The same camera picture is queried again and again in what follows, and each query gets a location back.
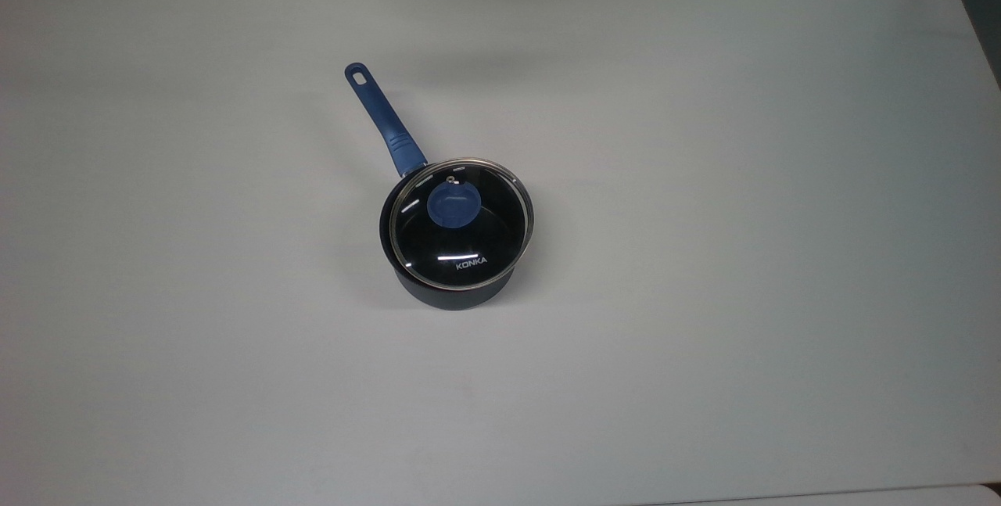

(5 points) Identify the glass lid with blue knob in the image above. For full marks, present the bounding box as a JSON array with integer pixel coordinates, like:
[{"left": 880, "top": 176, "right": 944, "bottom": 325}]
[{"left": 389, "top": 159, "right": 535, "bottom": 288}]

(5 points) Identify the dark saucepan with blue handle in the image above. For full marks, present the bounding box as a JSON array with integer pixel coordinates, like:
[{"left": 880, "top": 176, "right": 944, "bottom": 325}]
[{"left": 345, "top": 62, "right": 536, "bottom": 310}]

